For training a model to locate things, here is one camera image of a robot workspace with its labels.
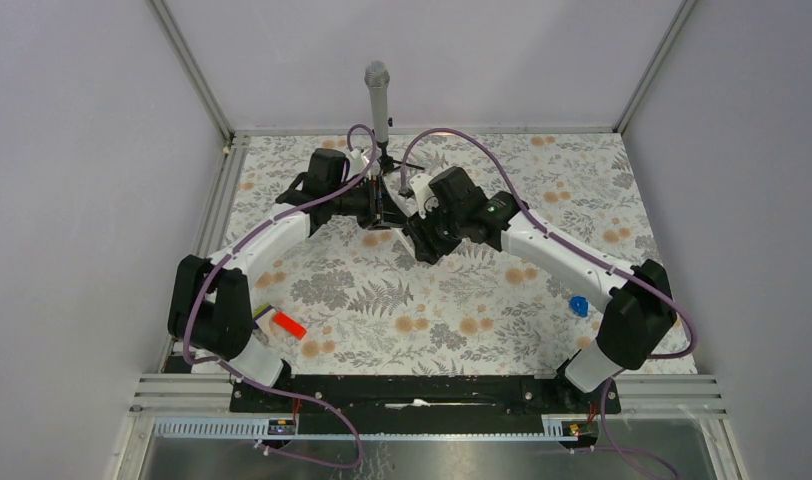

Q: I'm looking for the red block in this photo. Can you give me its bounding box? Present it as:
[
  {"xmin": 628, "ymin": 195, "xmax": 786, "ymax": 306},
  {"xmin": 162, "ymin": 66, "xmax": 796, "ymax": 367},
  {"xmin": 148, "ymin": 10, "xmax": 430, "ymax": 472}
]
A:
[{"xmin": 272, "ymin": 312, "xmax": 307, "ymax": 340}]

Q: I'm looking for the black tripod mic stand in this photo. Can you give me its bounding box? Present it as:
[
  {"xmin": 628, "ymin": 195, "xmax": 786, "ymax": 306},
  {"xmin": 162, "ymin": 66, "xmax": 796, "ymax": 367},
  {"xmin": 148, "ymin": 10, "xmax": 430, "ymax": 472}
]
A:
[{"xmin": 376, "ymin": 140, "xmax": 425, "ymax": 175}]

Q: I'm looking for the blue plastic piece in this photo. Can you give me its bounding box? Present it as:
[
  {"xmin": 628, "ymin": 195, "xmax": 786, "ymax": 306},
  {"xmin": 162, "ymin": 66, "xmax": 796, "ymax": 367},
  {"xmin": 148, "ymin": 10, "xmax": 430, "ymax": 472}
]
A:
[{"xmin": 569, "ymin": 296, "xmax": 590, "ymax": 318}]

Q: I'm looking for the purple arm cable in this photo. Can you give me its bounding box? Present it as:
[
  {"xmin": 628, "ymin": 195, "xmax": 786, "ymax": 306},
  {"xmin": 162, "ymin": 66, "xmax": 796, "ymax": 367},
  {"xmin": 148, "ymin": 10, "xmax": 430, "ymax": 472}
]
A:
[
  {"xmin": 181, "ymin": 123, "xmax": 379, "ymax": 379},
  {"xmin": 397, "ymin": 127, "xmax": 699, "ymax": 362}
]

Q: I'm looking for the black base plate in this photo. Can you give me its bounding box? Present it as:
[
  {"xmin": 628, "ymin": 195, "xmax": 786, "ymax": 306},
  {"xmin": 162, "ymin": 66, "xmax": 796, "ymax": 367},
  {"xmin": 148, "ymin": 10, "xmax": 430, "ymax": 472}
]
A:
[{"xmin": 229, "ymin": 375, "xmax": 621, "ymax": 435}]

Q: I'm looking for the white block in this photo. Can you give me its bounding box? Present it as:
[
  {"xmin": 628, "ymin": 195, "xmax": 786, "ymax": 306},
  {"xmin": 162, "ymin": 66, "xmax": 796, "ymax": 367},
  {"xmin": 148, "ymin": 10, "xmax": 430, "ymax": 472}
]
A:
[{"xmin": 254, "ymin": 309, "xmax": 275, "ymax": 345}]

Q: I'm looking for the floral table mat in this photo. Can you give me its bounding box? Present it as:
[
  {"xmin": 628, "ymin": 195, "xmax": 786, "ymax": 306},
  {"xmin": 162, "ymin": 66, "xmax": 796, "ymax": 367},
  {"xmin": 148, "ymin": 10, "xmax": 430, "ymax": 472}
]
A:
[{"xmin": 251, "ymin": 134, "xmax": 659, "ymax": 375}]

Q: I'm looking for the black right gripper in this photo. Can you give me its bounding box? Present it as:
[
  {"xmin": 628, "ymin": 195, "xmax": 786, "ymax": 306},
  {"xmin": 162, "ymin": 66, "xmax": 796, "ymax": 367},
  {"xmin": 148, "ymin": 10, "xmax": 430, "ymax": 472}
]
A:
[{"xmin": 403, "ymin": 197, "xmax": 467, "ymax": 266}]

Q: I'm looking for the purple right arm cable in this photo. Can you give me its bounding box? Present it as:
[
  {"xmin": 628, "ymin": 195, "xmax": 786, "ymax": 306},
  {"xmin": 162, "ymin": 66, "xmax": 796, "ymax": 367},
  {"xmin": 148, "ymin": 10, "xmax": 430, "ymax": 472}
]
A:
[{"xmin": 397, "ymin": 127, "xmax": 699, "ymax": 362}]

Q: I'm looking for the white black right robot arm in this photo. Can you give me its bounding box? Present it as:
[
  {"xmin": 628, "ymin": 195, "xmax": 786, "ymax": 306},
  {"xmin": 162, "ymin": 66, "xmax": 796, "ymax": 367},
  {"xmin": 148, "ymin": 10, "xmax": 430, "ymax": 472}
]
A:
[{"xmin": 401, "ymin": 167, "xmax": 677, "ymax": 412}]

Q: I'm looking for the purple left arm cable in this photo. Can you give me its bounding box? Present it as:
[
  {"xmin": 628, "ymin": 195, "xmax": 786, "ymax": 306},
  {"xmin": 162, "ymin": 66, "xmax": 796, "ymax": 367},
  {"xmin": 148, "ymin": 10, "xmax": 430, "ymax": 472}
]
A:
[{"xmin": 181, "ymin": 123, "xmax": 379, "ymax": 379}]

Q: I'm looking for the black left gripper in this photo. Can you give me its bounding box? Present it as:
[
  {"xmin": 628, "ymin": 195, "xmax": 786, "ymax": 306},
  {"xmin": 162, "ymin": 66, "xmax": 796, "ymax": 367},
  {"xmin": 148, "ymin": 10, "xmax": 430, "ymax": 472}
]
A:
[{"xmin": 329, "ymin": 175, "xmax": 407, "ymax": 231}]

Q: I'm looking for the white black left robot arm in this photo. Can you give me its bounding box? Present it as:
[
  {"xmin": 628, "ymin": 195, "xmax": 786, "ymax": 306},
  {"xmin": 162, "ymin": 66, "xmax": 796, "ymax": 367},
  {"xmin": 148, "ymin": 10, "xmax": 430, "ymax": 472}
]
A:
[{"xmin": 168, "ymin": 148, "xmax": 405, "ymax": 411}]

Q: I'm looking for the white red remote control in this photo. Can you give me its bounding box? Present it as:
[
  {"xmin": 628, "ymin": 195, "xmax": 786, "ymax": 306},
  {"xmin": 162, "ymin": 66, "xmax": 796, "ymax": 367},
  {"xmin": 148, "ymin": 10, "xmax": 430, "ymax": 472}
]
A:
[{"xmin": 391, "ymin": 228, "xmax": 416, "ymax": 259}]

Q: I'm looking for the slotted cable duct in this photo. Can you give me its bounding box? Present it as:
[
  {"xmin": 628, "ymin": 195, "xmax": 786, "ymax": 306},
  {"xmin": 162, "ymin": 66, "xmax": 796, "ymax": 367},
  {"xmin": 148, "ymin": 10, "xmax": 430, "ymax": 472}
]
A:
[{"xmin": 154, "ymin": 414, "xmax": 591, "ymax": 443}]

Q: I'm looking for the grey microphone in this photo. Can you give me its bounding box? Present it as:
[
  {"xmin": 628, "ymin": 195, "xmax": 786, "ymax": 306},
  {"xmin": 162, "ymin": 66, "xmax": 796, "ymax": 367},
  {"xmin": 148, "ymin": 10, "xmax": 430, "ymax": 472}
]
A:
[{"xmin": 364, "ymin": 60, "xmax": 390, "ymax": 147}]

